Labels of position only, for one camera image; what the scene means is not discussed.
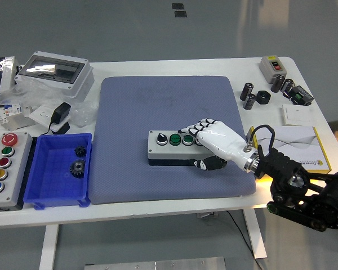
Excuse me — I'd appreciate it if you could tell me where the white table leg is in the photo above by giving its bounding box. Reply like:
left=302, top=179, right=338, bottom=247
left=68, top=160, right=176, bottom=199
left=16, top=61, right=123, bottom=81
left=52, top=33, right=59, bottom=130
left=38, top=224, right=60, bottom=270
left=242, top=209, right=268, bottom=259

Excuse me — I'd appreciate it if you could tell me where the white circuit breaker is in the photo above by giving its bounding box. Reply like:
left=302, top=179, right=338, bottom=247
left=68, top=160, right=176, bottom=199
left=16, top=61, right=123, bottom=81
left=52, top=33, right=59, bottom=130
left=0, top=102, right=36, bottom=131

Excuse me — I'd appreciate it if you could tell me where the blue plastic bin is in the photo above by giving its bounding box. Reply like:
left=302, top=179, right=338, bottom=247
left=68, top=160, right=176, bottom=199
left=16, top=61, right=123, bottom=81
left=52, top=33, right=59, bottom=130
left=23, top=132, right=93, bottom=210

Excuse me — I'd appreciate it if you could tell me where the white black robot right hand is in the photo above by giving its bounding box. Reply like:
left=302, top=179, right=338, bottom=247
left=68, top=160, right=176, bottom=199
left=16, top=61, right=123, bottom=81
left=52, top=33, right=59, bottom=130
left=177, top=118, right=254, bottom=172

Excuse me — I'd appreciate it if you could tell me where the black hex nut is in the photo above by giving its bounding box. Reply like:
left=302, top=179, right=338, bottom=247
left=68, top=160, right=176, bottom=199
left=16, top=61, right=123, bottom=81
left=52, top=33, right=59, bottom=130
left=255, top=90, right=272, bottom=105

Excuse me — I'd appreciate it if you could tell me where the grey four-button control box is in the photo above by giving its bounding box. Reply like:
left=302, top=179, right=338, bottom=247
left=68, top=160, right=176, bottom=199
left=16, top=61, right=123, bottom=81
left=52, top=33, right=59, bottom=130
left=147, top=130, right=226, bottom=167

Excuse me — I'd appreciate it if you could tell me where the blue-grey mat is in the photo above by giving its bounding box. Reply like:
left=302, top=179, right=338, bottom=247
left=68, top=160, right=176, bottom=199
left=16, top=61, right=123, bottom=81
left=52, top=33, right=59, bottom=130
left=88, top=75, right=257, bottom=205

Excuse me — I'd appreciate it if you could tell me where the white wall switch panel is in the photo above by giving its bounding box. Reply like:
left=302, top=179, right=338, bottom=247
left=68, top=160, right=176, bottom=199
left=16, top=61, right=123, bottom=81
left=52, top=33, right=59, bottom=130
left=282, top=103, right=313, bottom=127

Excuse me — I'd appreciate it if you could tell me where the white wall socket plate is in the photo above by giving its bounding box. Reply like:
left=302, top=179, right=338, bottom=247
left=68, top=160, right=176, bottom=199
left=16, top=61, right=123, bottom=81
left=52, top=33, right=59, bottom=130
left=29, top=103, right=70, bottom=135

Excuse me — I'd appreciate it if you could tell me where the silver metal plate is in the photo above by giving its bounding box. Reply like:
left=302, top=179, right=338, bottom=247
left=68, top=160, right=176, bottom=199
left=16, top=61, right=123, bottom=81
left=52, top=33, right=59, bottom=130
left=83, top=256, right=227, bottom=270

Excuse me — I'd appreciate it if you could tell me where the yellow white cardboard box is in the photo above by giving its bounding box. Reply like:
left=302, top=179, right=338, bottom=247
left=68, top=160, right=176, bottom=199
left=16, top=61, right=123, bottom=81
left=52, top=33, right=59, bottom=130
left=247, top=125, right=332, bottom=183

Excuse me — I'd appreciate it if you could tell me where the grey five-button control box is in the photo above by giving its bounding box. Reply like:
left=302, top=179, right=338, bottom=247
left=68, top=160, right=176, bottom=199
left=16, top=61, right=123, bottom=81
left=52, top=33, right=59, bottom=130
left=0, top=131, right=34, bottom=212

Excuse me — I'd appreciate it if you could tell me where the black module with green terminal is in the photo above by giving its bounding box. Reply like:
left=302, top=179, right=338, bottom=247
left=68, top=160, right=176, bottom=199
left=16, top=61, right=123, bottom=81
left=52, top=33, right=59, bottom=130
left=283, top=85, right=314, bottom=106

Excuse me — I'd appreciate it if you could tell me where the black power adapter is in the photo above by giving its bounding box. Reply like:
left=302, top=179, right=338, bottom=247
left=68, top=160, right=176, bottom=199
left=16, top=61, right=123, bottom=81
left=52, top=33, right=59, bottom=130
left=41, top=102, right=72, bottom=136

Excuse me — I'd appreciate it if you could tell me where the black cylindrical capacitor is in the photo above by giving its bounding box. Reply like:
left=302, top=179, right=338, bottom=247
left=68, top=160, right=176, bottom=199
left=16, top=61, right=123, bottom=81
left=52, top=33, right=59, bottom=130
left=270, top=74, right=286, bottom=93
left=280, top=78, right=294, bottom=94
left=240, top=82, right=254, bottom=101
left=243, top=93, right=256, bottom=110

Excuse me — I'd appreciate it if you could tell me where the grey enclosure with clear lid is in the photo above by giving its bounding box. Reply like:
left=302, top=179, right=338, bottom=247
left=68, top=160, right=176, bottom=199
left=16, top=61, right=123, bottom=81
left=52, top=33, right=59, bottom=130
left=14, top=51, right=95, bottom=99

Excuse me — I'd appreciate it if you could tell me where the small grey two-button switch box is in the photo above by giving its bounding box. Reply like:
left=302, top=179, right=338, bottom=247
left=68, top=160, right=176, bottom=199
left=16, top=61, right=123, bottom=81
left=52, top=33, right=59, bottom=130
left=259, top=55, right=288, bottom=84

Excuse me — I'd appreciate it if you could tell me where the clear plastic bag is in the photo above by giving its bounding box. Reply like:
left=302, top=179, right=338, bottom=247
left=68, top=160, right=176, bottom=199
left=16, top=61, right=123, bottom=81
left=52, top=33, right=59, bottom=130
left=0, top=77, right=98, bottom=127

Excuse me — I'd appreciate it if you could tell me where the black cable under table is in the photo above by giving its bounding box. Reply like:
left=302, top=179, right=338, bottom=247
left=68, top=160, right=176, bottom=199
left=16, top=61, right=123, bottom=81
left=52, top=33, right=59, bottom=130
left=225, top=210, right=261, bottom=270

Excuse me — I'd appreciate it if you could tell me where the large black bevel gear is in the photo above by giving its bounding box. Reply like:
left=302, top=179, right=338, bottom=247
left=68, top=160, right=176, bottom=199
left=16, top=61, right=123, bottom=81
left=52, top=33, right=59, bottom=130
left=69, top=159, right=87, bottom=178

